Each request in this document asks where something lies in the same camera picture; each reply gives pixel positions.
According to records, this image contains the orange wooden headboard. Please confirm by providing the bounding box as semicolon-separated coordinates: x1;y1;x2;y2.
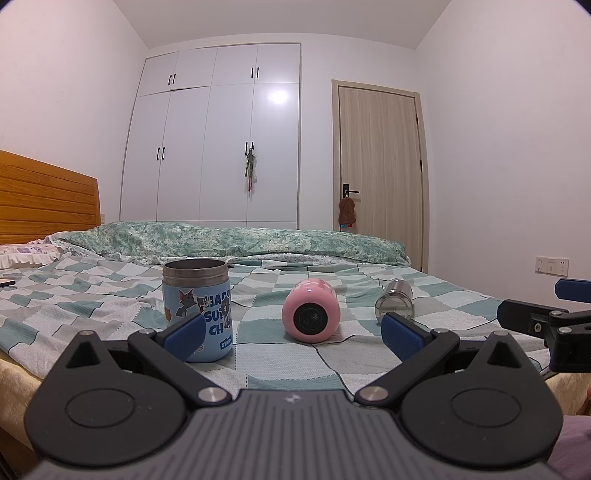
0;151;101;244

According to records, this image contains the beige wooden door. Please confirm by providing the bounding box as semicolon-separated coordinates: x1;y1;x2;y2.
332;80;430;271

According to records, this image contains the white built-in wardrobe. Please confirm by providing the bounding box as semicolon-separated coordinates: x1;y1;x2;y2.
119;43;301;229

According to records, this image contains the green hanging ornament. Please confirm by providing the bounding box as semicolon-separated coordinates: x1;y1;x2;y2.
245;143;256;194

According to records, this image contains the purple floral pillow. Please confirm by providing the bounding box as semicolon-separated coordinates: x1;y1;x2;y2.
0;240;63;269

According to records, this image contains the plain stainless steel cup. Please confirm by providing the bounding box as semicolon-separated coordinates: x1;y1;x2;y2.
375;279;415;323

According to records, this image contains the blue cartoon steel cup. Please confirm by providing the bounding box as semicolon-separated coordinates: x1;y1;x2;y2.
162;258;232;363

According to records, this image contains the green floral quilt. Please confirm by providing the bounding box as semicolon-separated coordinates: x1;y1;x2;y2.
45;222;411;266

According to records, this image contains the pink steel cup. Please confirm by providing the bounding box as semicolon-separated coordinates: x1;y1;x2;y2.
281;278;341;344

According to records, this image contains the white wall socket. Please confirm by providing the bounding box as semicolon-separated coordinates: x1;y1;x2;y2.
535;256;569;277

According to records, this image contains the checkered green grey bedsheet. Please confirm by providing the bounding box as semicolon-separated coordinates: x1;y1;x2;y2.
0;254;562;407

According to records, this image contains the pink smartphone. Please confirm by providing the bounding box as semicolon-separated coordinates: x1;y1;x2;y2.
0;278;16;288

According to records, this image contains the black door handle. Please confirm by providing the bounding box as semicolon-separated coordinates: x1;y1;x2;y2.
342;183;360;198

